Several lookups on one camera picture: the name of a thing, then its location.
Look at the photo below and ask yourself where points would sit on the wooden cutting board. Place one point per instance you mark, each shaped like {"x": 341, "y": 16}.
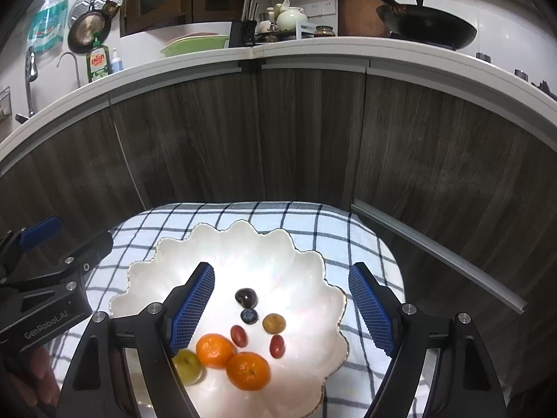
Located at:
{"x": 360, "y": 18}

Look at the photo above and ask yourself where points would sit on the white kitchen countertop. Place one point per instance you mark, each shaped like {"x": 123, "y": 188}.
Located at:
{"x": 456, "y": 74}

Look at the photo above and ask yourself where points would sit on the dark purple grape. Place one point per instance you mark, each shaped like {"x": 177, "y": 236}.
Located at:
{"x": 246, "y": 298}

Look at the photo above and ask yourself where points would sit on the small brown longan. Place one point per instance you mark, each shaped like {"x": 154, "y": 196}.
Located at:
{"x": 274, "y": 323}

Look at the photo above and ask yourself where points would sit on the hanging frying pan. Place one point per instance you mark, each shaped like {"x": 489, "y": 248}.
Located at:
{"x": 90, "y": 20}

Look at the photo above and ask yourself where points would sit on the small orange mandarin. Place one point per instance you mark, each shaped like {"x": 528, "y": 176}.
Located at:
{"x": 215, "y": 351}

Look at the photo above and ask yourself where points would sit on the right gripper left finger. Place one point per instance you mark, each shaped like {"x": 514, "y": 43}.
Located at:
{"x": 98, "y": 383}

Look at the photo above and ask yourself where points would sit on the blueberry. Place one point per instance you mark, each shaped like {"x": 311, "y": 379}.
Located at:
{"x": 249, "y": 316}

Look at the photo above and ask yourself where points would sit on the white scalloped ceramic bowl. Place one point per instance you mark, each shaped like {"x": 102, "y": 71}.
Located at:
{"x": 287, "y": 282}

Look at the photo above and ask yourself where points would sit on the chrome kitchen faucet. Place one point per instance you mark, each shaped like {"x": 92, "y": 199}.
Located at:
{"x": 31, "y": 74}

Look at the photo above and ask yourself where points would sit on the white teapot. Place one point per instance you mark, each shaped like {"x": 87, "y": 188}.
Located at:
{"x": 288, "y": 18}

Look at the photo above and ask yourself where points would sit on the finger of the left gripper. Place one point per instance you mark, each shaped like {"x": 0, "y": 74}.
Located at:
{"x": 40, "y": 233}
{"x": 88, "y": 256}

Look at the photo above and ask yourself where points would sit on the black wok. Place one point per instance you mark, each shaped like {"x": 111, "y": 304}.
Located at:
{"x": 417, "y": 22}

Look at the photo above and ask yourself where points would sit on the red cherry tomato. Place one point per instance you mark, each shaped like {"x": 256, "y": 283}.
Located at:
{"x": 239, "y": 336}
{"x": 277, "y": 346}

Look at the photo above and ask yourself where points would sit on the green dish soap bottle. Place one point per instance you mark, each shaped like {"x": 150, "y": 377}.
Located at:
{"x": 98, "y": 60}

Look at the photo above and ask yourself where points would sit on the green plate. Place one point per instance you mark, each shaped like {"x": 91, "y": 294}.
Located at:
{"x": 194, "y": 43}

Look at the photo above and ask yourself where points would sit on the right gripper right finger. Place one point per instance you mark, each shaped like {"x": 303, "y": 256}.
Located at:
{"x": 464, "y": 382}

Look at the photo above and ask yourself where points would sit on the green yellow apple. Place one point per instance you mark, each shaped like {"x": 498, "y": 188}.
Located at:
{"x": 188, "y": 367}

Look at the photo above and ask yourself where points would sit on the black knife block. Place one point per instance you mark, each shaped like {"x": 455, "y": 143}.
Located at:
{"x": 242, "y": 32}

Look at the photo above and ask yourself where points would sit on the large orange mandarin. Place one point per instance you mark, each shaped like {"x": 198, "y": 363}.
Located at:
{"x": 248, "y": 371}

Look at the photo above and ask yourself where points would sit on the checkered white blue cloth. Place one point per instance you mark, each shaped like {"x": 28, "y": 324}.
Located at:
{"x": 340, "y": 237}

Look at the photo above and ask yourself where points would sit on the person's left hand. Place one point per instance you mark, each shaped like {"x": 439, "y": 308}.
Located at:
{"x": 28, "y": 385}

